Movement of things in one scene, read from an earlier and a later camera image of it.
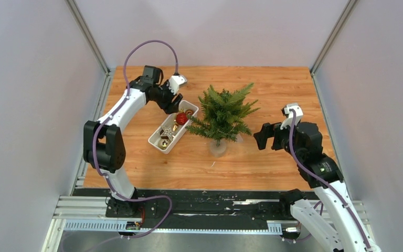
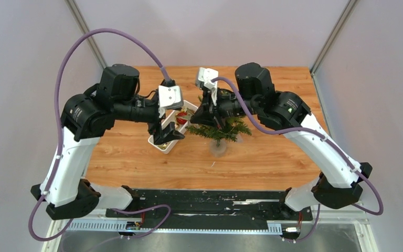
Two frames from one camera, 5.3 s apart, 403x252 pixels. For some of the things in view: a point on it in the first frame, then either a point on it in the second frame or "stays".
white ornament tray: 163,137 stays
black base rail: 188,208 stays
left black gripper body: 164,97 -> 154,127
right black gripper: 268,130 -> 206,114
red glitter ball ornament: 181,118 stays
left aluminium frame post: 85,30 stays
